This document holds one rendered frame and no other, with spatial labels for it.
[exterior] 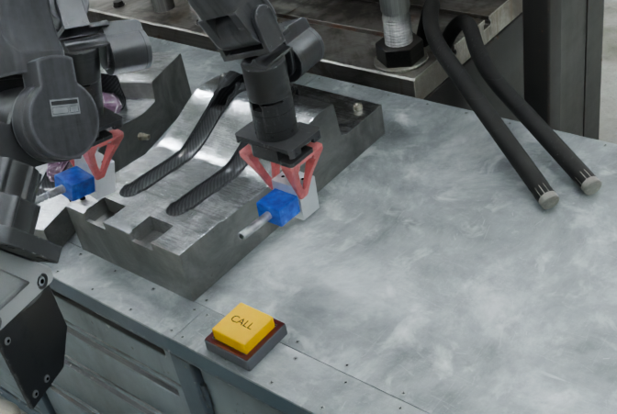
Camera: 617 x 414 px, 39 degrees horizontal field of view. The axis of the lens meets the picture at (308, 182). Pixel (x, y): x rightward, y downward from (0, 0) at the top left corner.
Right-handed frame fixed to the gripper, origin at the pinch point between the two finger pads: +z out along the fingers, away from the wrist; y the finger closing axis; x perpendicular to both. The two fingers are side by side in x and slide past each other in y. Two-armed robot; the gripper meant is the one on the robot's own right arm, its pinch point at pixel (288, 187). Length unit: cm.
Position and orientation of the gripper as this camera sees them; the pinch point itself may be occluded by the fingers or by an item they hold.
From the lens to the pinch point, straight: 119.1
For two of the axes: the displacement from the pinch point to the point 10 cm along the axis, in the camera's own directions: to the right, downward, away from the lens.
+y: -7.7, -2.5, 5.8
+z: 1.5, 8.2, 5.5
